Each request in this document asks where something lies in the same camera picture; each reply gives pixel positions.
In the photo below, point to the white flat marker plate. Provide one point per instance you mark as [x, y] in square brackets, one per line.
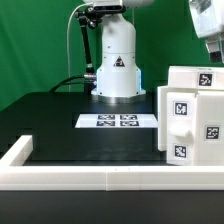
[116, 121]

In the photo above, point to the white cabinet door piece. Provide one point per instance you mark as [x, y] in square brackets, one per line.
[181, 128]

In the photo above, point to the black camera on mount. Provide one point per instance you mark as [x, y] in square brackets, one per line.
[111, 9]

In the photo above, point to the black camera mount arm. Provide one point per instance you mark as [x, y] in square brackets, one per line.
[86, 36]

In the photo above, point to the white cabinet body box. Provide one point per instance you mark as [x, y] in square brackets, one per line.
[209, 125]

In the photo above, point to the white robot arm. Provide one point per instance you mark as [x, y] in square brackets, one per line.
[118, 79]

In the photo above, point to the white U-shaped border frame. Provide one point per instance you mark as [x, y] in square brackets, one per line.
[16, 175]

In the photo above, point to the white block with markers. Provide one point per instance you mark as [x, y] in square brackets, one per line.
[192, 77]

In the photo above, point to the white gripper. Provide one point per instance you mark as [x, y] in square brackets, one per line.
[208, 20]

